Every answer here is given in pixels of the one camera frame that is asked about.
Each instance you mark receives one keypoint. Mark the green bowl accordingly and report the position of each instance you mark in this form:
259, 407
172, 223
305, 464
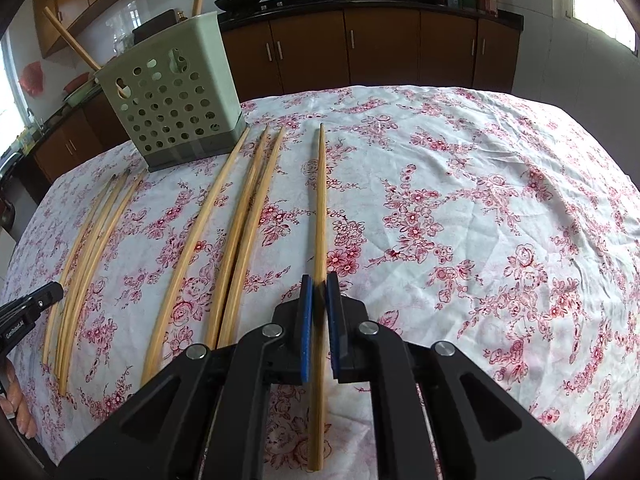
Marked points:
80, 92

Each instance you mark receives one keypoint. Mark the small sliding window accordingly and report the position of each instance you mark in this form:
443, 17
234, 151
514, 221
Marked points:
10, 100

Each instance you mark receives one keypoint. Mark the person's left hand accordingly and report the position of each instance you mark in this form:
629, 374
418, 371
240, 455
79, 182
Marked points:
22, 410

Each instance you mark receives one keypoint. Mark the black kitchen countertop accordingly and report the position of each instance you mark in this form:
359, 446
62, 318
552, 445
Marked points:
380, 0

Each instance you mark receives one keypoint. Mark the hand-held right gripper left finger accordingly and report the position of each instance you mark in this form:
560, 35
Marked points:
306, 330

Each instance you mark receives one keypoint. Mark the green perforated utensil holder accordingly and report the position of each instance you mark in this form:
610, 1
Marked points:
170, 100

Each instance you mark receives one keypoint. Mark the dark brown box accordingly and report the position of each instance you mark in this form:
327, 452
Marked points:
160, 25

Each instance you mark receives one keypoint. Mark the brown upper kitchen cabinets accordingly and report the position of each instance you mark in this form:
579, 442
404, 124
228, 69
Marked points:
65, 5

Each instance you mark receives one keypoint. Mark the red hanging decoration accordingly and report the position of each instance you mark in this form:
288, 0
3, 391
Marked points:
33, 77

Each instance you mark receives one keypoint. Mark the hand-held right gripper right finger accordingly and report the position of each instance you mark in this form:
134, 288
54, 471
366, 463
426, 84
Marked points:
333, 330

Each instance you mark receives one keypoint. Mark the floral white tablecloth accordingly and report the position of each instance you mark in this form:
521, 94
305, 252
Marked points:
450, 210

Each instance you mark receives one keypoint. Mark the brown lower kitchen cabinets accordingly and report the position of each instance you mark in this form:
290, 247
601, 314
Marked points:
390, 50

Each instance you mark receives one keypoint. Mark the brown kitchen cabinets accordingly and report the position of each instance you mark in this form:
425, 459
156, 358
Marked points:
65, 5
390, 50

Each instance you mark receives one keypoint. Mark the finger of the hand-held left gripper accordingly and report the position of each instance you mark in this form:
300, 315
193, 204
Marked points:
45, 294

